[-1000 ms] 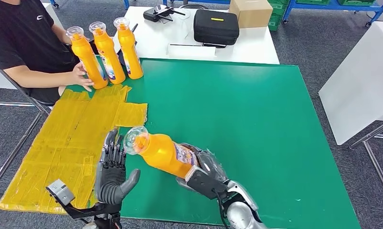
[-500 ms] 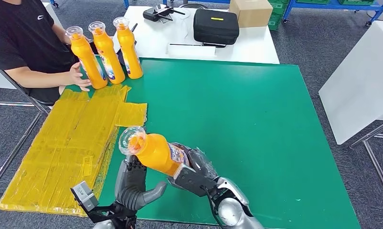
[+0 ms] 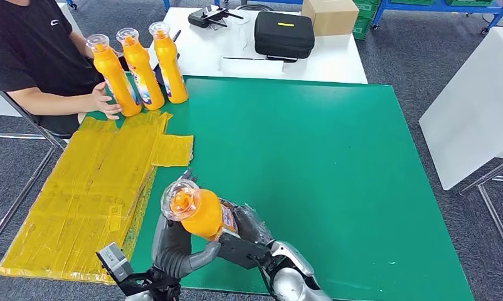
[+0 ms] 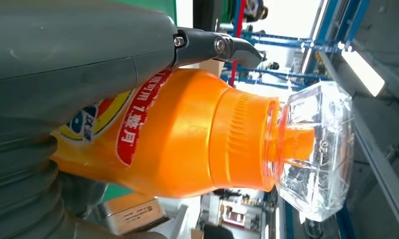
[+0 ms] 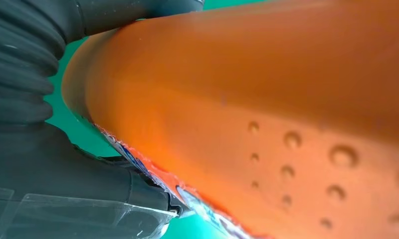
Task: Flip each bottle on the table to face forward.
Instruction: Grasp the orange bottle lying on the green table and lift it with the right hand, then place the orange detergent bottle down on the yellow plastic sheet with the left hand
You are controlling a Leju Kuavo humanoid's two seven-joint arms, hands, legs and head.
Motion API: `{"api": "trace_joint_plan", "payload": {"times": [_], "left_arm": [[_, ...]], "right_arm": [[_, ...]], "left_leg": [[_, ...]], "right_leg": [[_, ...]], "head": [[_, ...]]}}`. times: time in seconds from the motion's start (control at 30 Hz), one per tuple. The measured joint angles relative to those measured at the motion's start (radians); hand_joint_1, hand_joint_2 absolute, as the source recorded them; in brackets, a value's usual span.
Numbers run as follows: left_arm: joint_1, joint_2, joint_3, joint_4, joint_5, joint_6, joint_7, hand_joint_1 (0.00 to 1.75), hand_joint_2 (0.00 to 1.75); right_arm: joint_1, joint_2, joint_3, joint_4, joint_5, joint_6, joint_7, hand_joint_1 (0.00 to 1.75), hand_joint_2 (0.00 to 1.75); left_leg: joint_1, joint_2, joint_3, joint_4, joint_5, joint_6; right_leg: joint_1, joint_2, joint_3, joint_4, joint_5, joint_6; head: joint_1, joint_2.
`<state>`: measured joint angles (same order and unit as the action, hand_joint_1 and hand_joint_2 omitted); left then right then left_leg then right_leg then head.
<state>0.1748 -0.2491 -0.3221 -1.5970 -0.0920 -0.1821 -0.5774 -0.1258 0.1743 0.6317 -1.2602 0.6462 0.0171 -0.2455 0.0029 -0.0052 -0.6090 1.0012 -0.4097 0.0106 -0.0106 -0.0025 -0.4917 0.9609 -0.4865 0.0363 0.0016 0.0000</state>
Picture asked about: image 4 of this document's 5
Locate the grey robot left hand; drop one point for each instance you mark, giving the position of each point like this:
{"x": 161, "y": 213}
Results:
{"x": 71, "y": 43}

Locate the plain cardboard box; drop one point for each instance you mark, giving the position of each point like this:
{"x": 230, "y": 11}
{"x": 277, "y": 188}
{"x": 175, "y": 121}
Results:
{"x": 212, "y": 69}

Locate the red pole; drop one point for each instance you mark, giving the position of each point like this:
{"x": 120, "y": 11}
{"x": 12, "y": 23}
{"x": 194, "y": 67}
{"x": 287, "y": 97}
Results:
{"x": 238, "y": 33}

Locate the printed brown box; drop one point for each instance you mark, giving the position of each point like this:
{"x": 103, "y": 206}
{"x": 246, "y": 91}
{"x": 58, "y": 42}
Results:
{"x": 133, "y": 214}

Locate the person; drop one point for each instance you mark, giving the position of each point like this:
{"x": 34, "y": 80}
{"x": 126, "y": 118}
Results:
{"x": 256, "y": 10}

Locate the blue steel rack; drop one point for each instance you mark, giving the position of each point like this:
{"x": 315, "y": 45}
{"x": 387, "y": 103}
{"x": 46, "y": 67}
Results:
{"x": 285, "y": 41}

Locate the ceiling strip light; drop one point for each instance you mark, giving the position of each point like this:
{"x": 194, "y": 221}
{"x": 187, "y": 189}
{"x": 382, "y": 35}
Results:
{"x": 362, "y": 72}

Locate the grey ceiling rail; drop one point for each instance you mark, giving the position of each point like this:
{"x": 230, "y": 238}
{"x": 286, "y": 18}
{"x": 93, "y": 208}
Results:
{"x": 380, "y": 171}

